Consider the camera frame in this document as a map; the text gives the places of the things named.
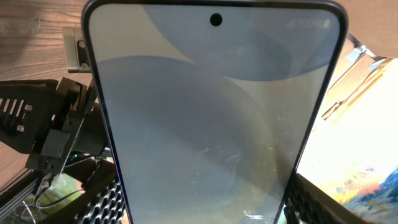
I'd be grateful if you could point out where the dark blue smartphone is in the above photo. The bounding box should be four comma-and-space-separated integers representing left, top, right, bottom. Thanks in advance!
81, 1, 348, 224

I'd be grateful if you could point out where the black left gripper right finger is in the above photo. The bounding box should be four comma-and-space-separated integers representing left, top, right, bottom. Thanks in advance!
284, 174, 368, 224

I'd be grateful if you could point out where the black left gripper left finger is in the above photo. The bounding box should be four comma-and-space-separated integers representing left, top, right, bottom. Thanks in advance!
40, 172, 126, 224

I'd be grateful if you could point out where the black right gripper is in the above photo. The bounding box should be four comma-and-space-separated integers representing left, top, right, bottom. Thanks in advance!
1, 78, 108, 174

